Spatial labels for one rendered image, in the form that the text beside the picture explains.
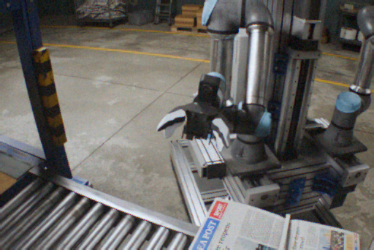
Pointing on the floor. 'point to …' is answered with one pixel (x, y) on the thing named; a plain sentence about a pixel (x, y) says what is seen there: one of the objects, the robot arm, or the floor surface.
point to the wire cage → (101, 11)
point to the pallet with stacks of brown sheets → (190, 20)
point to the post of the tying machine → (32, 40)
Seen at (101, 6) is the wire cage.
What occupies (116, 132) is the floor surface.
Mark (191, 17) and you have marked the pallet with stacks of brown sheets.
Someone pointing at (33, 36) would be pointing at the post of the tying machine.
